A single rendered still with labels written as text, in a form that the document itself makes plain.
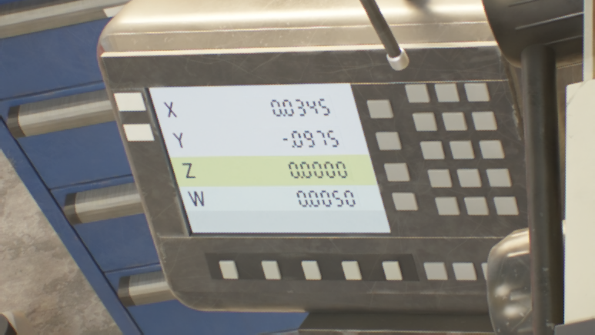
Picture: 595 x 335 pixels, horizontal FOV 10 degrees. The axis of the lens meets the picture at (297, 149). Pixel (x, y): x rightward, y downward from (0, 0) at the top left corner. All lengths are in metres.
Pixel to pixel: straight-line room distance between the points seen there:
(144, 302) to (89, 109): 0.30
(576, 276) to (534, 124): 0.20
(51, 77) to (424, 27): 1.25
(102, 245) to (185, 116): 1.30
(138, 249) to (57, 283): 0.53
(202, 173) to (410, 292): 0.17
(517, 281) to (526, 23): 0.11
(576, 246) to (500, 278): 0.24
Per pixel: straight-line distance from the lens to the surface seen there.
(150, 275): 3.62
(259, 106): 2.27
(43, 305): 4.11
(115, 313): 3.69
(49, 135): 3.48
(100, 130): 3.46
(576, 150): 1.26
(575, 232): 1.24
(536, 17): 1.43
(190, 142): 2.32
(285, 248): 2.33
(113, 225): 3.58
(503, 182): 2.22
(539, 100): 1.42
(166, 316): 3.68
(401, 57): 1.61
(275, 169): 2.29
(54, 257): 4.16
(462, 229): 2.26
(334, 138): 2.26
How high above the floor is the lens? 2.74
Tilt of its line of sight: 42 degrees down
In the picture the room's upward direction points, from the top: 30 degrees counter-clockwise
